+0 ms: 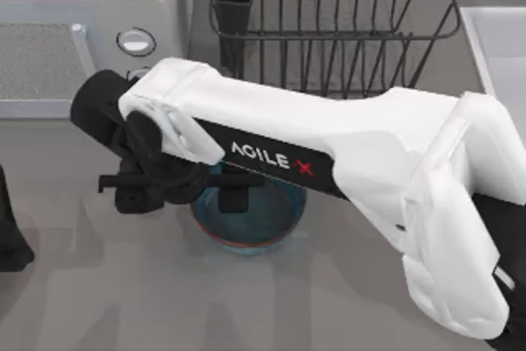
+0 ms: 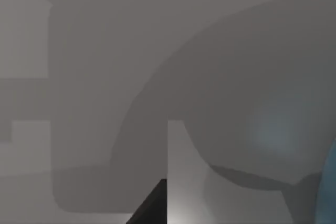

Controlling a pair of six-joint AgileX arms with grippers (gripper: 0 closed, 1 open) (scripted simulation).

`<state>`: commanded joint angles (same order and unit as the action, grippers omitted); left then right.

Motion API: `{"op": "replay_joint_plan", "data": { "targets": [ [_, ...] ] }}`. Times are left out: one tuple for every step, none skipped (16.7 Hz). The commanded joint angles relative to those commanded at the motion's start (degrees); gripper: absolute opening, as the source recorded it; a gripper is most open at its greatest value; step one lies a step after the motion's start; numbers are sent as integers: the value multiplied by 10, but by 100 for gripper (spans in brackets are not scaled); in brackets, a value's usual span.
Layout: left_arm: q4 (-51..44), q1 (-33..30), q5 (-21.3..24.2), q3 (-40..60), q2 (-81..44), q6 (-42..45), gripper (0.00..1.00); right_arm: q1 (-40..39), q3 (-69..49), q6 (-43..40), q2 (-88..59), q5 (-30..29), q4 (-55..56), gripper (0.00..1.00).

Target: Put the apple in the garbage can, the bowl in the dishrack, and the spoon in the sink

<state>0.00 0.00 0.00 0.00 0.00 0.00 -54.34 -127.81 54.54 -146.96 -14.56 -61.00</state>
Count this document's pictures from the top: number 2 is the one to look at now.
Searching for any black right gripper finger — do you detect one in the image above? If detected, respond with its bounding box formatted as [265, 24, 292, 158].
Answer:
[125, 178, 168, 224]

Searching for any light blue container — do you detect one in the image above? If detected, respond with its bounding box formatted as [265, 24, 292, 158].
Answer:
[318, 136, 336, 224]

